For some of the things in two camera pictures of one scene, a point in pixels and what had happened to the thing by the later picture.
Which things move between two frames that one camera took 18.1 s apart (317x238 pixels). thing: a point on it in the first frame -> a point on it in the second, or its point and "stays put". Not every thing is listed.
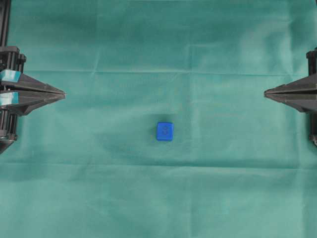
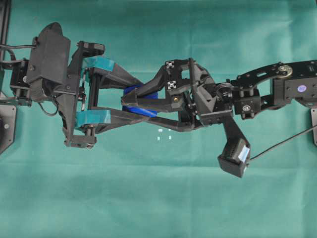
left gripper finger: (19, 83) -> (110, 75)
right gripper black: (301, 94) -> (209, 101)
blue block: (165, 131) -> (139, 110)
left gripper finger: (24, 101) -> (100, 121)
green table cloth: (240, 164) stays put
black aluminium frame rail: (5, 18) stays put
